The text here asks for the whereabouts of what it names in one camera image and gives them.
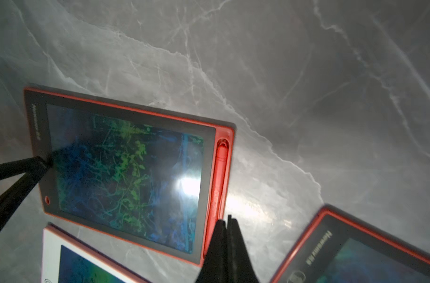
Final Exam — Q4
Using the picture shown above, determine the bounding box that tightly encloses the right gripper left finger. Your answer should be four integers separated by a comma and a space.
196, 220, 227, 283

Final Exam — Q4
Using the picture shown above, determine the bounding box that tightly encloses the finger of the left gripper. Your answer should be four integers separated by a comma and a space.
0, 156, 49, 183
0, 173, 39, 232

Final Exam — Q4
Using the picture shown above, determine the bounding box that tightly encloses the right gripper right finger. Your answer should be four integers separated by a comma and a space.
227, 215, 258, 283

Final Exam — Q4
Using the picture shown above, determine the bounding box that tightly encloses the red stylus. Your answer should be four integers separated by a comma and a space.
205, 139, 229, 248

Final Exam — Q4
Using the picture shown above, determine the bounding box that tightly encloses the pink white writing tablet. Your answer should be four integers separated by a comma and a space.
41, 224, 147, 283

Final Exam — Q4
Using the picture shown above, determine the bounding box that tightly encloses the right red writing tablet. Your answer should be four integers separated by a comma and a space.
271, 205, 430, 283

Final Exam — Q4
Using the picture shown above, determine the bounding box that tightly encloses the red writing tablet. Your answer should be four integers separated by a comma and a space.
24, 87, 236, 266
271, 205, 430, 283

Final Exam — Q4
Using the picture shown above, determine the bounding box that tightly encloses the left red writing tablet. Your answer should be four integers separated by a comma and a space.
24, 87, 236, 266

